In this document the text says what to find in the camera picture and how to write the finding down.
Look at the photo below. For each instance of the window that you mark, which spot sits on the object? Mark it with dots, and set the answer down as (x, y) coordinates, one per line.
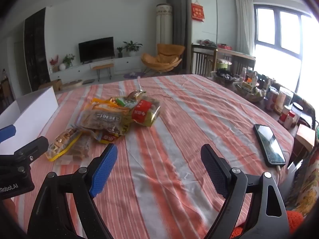
(281, 34)

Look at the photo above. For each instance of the woven basket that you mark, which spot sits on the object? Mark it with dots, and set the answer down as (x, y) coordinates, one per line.
(249, 93)

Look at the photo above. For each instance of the red wall hanging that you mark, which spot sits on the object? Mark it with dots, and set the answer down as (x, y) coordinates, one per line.
(197, 11)

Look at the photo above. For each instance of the orange striped tablecloth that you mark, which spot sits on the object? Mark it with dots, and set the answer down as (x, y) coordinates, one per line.
(174, 129)

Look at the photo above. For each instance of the green white snack packet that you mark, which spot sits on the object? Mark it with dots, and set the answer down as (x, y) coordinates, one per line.
(124, 102)

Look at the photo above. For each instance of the small plant in dark pot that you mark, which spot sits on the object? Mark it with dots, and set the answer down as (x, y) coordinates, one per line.
(120, 51)

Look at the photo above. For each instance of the grey floor scale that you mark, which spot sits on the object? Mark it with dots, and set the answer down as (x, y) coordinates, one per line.
(88, 81)

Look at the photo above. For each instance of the wooden stool with metal legs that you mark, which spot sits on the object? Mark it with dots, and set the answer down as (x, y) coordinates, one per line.
(102, 66)

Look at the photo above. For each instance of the clear blue-edged snack packet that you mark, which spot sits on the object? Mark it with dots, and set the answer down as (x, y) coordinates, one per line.
(107, 137)

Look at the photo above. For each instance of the purple floor mat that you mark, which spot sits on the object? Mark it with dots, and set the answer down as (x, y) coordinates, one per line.
(134, 74)

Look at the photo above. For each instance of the large green potted plant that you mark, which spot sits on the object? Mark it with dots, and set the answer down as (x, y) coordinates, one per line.
(132, 46)

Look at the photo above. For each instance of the round wooden board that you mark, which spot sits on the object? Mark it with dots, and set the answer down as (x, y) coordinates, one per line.
(72, 83)

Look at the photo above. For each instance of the cardboard box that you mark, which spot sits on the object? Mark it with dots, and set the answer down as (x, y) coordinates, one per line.
(53, 84)

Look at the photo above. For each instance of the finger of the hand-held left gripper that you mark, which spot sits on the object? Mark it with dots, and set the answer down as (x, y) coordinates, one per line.
(7, 131)
(35, 145)

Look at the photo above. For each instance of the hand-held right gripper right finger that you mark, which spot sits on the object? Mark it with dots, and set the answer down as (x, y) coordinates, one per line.
(211, 169)

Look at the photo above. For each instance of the clear glass jar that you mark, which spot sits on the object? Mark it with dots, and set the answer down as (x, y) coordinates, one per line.
(284, 96)

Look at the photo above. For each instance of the black television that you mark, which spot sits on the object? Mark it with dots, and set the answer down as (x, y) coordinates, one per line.
(96, 48)

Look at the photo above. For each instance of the red flowers in vase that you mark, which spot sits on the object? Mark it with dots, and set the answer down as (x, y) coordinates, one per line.
(53, 62)

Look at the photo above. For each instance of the black display cabinet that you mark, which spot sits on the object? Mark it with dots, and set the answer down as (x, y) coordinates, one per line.
(35, 49)

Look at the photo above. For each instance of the orange knitted cushion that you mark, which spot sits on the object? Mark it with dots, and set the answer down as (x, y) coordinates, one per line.
(294, 220)

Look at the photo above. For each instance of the orange snack packet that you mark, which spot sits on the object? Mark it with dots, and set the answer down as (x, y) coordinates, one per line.
(99, 102)

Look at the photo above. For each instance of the clear packet with grey cake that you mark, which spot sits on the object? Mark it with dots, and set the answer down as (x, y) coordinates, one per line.
(102, 119)

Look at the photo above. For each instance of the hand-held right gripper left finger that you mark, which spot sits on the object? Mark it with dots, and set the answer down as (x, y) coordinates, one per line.
(107, 169)

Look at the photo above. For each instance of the red label snack packet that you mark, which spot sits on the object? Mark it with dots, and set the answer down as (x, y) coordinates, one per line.
(144, 113)

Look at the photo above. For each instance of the green plant with white vase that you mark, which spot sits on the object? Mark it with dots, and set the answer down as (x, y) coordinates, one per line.
(67, 59)

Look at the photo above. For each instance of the white board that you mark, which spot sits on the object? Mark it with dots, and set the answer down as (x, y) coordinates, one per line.
(32, 109)

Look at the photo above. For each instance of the yellow-edged biscuit packet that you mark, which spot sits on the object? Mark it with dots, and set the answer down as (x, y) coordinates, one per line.
(61, 145)

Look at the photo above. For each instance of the wooden slatted desk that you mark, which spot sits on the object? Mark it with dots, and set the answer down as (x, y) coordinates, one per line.
(224, 53)

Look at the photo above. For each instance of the covered standing air conditioner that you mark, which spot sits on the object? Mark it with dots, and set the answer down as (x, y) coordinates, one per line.
(164, 23)

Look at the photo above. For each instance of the white curtain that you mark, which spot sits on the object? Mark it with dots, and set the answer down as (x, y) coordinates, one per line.
(245, 22)

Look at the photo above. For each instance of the floral cloth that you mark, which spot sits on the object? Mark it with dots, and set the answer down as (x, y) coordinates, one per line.
(306, 184)

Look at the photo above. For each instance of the orange lounge chair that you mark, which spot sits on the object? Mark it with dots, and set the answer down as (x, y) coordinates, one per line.
(162, 57)

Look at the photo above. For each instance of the black smartphone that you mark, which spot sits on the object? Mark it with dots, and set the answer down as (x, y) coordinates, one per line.
(269, 142)

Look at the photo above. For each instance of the dark basket of items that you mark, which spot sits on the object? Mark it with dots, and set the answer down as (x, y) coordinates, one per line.
(224, 76)

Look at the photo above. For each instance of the grey curtain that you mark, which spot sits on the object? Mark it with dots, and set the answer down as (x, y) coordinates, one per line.
(178, 12)

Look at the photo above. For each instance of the red white bottle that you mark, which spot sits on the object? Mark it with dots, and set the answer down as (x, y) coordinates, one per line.
(289, 120)
(283, 115)

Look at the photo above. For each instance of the clear brown biscuit packet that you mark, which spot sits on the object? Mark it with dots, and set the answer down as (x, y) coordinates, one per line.
(82, 149)

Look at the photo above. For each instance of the white television cabinet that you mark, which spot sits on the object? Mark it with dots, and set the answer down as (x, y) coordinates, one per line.
(124, 63)

